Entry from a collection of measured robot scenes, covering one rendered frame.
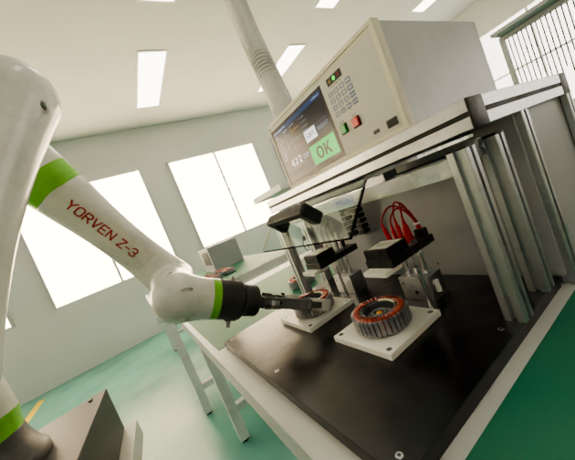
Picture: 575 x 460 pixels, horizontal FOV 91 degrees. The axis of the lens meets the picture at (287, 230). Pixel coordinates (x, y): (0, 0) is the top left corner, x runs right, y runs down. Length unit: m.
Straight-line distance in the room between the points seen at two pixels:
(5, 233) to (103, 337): 4.75
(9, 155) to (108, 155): 4.94
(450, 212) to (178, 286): 0.61
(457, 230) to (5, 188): 0.80
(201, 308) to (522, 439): 0.52
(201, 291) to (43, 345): 4.76
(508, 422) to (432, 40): 0.66
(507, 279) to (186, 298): 0.56
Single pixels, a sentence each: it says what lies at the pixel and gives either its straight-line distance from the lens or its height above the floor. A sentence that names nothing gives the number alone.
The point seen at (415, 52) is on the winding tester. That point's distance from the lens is 0.69.
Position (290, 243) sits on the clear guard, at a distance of 0.43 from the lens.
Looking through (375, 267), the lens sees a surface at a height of 0.88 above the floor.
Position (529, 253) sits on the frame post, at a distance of 0.63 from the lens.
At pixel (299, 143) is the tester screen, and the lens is 0.81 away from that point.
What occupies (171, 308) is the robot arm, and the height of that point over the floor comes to 0.97.
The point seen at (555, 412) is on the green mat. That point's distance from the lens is 0.47.
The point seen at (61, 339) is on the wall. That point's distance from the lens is 5.29.
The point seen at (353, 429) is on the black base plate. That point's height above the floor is 0.77.
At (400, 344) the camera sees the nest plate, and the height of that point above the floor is 0.78.
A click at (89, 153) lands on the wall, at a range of 5.50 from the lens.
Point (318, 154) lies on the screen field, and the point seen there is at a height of 1.16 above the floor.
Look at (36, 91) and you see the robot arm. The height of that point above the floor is 1.37.
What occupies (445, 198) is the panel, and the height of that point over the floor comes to 0.95.
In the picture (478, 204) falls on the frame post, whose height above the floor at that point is 0.96.
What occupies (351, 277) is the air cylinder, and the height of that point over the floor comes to 0.82.
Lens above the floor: 1.06
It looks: 4 degrees down
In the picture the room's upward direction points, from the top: 22 degrees counter-clockwise
